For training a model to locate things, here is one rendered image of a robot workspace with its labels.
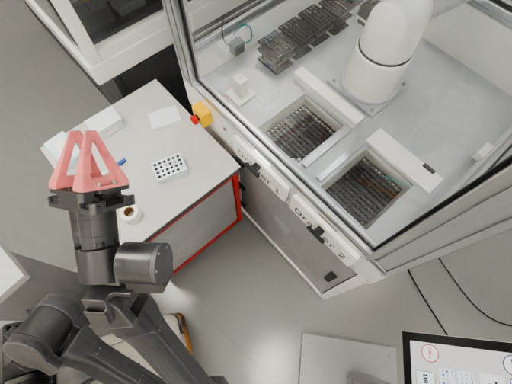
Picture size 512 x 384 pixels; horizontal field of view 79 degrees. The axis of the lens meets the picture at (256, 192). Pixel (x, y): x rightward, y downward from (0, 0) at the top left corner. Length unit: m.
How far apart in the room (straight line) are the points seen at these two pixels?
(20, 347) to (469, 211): 0.77
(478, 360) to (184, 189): 1.03
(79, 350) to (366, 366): 1.52
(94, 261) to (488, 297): 2.16
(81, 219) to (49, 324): 0.28
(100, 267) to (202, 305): 1.47
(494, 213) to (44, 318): 0.77
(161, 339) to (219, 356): 1.33
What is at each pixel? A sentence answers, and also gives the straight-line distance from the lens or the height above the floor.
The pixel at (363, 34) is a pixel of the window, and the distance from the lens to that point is 0.57.
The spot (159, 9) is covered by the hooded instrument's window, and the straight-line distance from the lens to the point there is 1.61.
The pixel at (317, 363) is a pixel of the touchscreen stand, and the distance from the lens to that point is 1.90.
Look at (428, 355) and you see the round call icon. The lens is 0.99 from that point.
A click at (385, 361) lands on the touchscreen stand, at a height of 0.04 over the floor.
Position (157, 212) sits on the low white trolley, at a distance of 1.26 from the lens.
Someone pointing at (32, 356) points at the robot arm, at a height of 1.30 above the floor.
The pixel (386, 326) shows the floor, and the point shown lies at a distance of 2.03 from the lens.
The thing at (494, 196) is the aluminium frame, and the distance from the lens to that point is 0.58.
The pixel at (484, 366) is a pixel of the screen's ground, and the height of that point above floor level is 1.10.
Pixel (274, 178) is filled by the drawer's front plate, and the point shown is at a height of 0.92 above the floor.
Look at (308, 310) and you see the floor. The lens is 1.92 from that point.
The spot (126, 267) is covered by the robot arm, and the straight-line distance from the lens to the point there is 0.45.
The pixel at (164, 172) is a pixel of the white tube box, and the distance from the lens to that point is 1.28.
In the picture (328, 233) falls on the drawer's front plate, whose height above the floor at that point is 0.92.
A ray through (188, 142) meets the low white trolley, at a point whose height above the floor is 0.76.
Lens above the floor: 1.89
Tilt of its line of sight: 66 degrees down
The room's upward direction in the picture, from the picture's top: 1 degrees clockwise
